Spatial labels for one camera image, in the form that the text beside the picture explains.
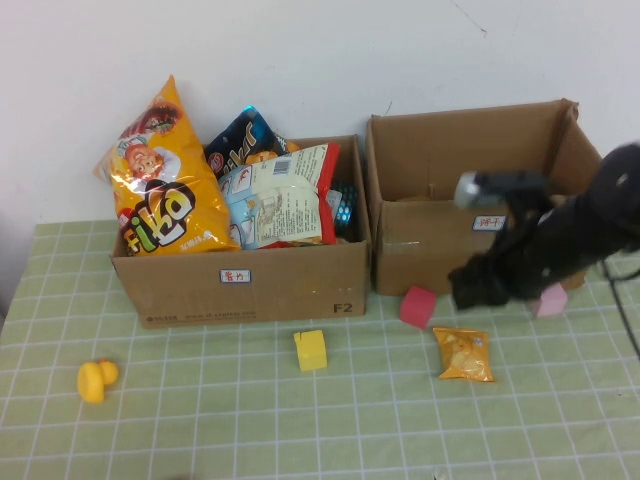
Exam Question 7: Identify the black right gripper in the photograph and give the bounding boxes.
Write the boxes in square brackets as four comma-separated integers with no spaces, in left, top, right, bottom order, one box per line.
[448,219,556,310]

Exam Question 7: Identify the red foam cube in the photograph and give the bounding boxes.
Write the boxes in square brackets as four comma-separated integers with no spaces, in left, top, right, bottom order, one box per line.
[399,285,438,331]

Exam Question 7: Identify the small orange snack packet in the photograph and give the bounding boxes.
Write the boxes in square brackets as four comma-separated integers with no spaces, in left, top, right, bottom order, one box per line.
[432,326,496,384]

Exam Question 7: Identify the white and red snack bag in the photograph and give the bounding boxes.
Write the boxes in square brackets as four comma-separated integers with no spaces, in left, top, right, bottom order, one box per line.
[218,143,341,250]

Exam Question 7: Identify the dark blue snack bag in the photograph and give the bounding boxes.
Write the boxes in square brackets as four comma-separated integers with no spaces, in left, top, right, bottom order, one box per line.
[203,105,289,176]

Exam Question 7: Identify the pink foam cube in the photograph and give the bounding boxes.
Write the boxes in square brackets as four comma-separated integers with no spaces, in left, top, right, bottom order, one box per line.
[530,284,569,319]

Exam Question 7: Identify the clear packing tape strip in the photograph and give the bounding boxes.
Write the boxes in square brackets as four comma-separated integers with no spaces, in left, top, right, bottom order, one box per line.
[382,239,422,256]

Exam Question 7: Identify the taped cardboard box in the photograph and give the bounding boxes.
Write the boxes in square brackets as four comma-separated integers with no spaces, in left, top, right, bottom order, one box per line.
[364,98,604,297]

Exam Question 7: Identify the teal polka dot package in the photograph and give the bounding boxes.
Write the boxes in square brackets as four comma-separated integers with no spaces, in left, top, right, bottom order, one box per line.
[327,179,360,239]

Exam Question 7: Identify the yellow foam cube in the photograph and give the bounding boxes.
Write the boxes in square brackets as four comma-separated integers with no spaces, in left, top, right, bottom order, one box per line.
[292,329,329,373]

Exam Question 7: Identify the cardboard box with F2 print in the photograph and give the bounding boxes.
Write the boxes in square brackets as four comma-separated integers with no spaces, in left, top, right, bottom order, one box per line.
[110,133,372,330]

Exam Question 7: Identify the green checked tablecloth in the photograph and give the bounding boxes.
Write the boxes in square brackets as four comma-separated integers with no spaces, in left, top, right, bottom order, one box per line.
[0,193,640,480]

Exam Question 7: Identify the large orange Fiko chip bag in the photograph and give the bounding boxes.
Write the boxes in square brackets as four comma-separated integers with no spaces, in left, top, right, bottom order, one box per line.
[93,74,242,258]

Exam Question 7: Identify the yellow rubber duck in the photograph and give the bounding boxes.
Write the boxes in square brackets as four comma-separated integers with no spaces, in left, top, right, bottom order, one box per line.
[76,357,120,405]

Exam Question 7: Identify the grey and black wrist camera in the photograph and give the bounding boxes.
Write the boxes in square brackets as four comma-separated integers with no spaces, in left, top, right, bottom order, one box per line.
[453,170,550,209]

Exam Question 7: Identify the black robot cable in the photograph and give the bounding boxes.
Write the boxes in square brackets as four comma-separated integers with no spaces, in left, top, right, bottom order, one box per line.
[601,255,640,362]

